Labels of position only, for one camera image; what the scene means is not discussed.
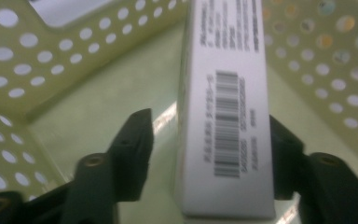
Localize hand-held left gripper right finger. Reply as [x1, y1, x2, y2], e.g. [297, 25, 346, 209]
[268, 114, 306, 201]

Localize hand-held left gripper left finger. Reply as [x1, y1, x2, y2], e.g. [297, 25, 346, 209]
[106, 107, 155, 203]

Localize pale green perforated plastic basket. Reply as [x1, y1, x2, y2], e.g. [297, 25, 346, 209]
[0, 0, 358, 224]

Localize long white green medicine box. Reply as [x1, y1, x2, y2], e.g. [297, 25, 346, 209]
[172, 0, 277, 220]

